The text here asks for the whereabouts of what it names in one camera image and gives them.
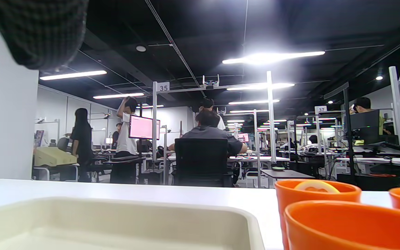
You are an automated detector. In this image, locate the person's right hand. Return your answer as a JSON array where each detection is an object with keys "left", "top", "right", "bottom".
[{"left": 0, "top": 0, "right": 89, "bottom": 70}]

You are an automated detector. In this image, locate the beige food tray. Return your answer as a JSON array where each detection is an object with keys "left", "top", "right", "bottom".
[{"left": 0, "top": 196, "right": 265, "bottom": 250}]

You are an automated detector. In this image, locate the yellow lemon slice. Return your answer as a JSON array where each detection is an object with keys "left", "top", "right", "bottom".
[{"left": 294, "top": 180, "right": 340, "bottom": 193}]

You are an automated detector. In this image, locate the monitor with white screen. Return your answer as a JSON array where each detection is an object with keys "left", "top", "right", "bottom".
[{"left": 129, "top": 115, "right": 161, "bottom": 141}]

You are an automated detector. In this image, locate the black office chair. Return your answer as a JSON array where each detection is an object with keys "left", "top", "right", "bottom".
[{"left": 173, "top": 138, "right": 234, "bottom": 188}]

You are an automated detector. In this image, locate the dark small table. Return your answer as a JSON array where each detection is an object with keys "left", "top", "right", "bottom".
[{"left": 261, "top": 169, "right": 315, "bottom": 189}]

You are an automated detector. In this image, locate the black monitor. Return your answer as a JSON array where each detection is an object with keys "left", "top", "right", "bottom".
[{"left": 350, "top": 109, "right": 381, "bottom": 145}]

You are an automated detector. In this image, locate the aluminium station frame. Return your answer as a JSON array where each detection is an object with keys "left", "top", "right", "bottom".
[{"left": 151, "top": 71, "right": 277, "bottom": 185}]

